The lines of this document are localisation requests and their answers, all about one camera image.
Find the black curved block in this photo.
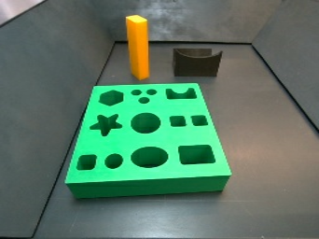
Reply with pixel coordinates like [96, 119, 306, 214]
[173, 49, 222, 77]

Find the green foam shape board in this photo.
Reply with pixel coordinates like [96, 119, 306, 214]
[65, 83, 232, 198]

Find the orange rectangular block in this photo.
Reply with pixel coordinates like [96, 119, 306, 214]
[125, 15, 149, 80]

